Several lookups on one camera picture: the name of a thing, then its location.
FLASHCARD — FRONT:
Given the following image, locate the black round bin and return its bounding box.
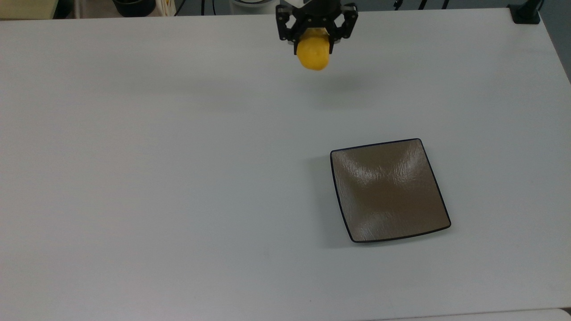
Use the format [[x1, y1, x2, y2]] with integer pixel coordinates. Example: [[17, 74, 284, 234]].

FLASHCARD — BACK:
[[112, 0, 157, 18]]

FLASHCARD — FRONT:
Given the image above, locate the white round base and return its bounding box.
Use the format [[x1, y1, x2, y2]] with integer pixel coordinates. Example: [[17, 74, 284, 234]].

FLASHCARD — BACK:
[[229, 0, 276, 12]]

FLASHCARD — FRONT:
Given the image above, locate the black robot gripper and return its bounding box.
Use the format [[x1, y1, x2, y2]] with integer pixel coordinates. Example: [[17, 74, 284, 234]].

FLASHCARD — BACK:
[[275, 0, 359, 55]]

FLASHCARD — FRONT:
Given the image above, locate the black corner table clamp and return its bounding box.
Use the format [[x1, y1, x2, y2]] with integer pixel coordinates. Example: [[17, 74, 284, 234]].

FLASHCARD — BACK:
[[508, 0, 545, 25]]

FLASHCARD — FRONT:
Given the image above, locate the yellow potato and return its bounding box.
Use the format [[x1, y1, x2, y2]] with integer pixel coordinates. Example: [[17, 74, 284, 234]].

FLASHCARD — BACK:
[[296, 28, 334, 71]]

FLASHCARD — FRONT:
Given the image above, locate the square brown ceramic plate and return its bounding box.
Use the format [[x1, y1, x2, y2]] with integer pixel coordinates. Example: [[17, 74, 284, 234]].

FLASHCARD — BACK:
[[330, 138, 451, 244]]

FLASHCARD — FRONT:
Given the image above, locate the beige cardboard box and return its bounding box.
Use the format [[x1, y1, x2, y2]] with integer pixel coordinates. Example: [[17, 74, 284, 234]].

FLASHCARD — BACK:
[[0, 0, 59, 20]]

